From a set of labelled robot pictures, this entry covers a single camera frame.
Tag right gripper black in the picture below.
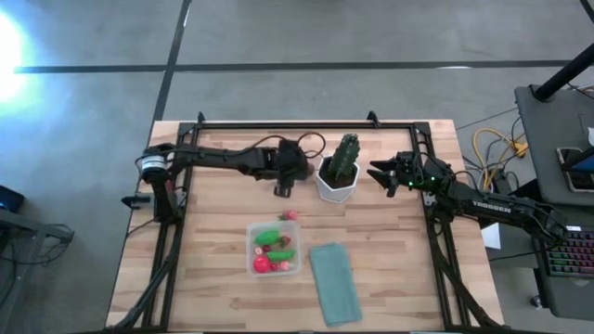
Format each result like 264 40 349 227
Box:
366 150 427 199

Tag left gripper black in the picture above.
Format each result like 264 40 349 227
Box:
259 137 313 186

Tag green toy pepper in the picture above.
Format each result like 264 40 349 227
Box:
252 229 282 247

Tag red toy tomato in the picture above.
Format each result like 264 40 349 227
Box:
252 254 273 275

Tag clear plastic tupperware container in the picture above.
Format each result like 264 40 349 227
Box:
245 219 303 278

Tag green cactus plant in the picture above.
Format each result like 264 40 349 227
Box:
326 133 362 183

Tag white faceted plant pot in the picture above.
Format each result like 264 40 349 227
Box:
315 154 361 205

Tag teal folded cloth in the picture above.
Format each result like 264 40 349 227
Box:
308 242 364 328

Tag white paper sheet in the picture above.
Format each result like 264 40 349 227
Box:
480 222 502 251

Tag grey desk with pole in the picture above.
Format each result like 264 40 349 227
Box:
513 84 594 208

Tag smartphone on desk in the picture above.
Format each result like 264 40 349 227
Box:
556 146 594 194

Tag black round pole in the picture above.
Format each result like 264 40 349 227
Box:
532 42 594 102

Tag rainbow backlit keyboard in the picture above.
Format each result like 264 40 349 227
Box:
545 229 594 278

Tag dark desk under keyboard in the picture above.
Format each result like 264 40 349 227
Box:
533 203 594 321

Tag black box device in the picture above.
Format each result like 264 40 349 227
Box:
0 184 25 213

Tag black aluminium table frame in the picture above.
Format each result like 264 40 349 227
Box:
106 110 505 333

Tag left arm camera cable loop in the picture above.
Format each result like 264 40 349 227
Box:
252 131 328 161

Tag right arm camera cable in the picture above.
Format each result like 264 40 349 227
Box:
415 138 435 186

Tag black floor cable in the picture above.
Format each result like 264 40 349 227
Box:
457 109 519 131

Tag yellow floor cable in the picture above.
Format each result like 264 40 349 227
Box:
471 127 529 191

